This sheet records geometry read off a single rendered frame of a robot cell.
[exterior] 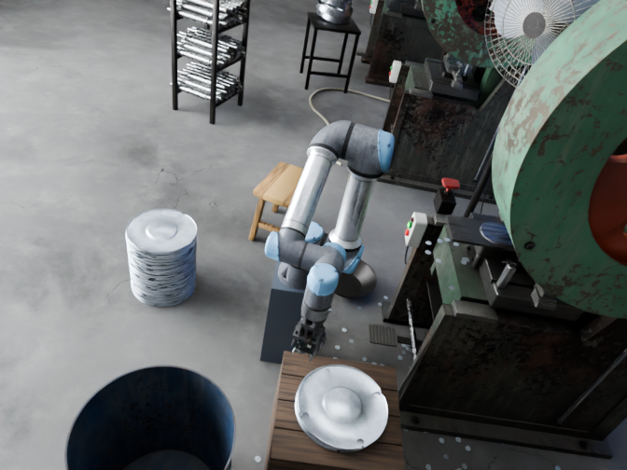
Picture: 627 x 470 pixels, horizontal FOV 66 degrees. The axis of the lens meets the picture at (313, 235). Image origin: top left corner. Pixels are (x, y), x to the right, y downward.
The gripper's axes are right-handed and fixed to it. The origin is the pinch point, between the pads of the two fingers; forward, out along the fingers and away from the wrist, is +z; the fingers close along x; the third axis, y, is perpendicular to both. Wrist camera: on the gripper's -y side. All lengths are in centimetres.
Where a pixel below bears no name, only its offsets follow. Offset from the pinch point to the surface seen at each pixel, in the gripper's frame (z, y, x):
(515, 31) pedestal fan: -70, -144, 28
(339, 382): 16.8, -6.5, 12.2
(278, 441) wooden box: 19.8, 18.9, 2.2
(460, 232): -24, -53, 32
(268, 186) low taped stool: 21, -101, -58
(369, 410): 16.9, -1.5, 24.4
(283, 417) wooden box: 19.7, 11.3, 0.3
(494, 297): -14, -38, 49
